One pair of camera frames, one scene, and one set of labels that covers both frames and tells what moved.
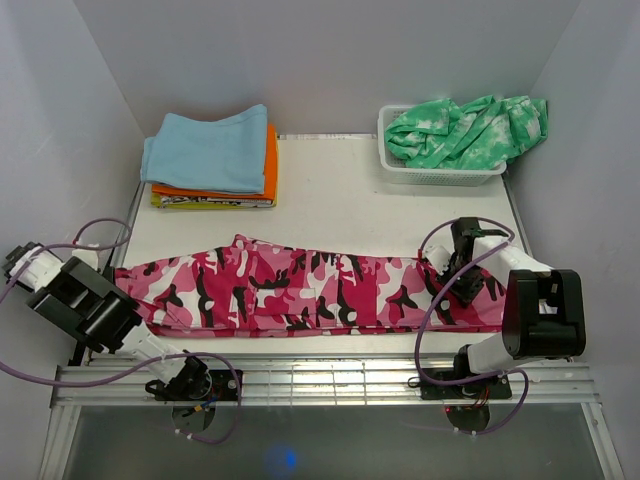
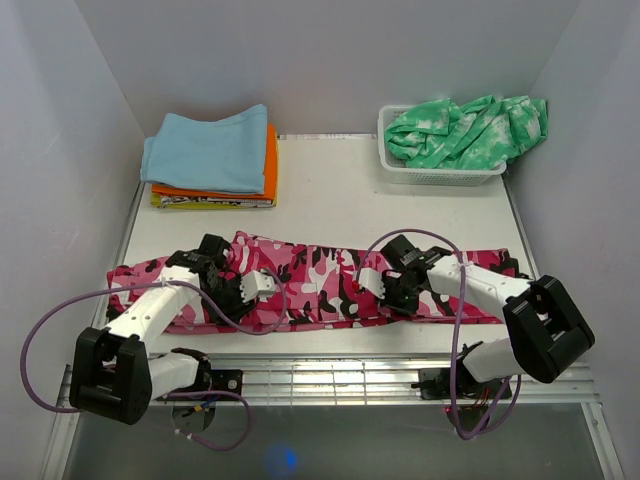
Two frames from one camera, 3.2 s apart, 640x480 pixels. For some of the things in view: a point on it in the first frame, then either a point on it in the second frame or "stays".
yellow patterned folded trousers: x=164 y=202 stays
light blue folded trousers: x=226 y=155 stays
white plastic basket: x=404 y=174 stays
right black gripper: x=465 y=295 -> x=407 y=308
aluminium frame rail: x=317 y=381 stays
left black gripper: x=110 y=272 -> x=237 y=309
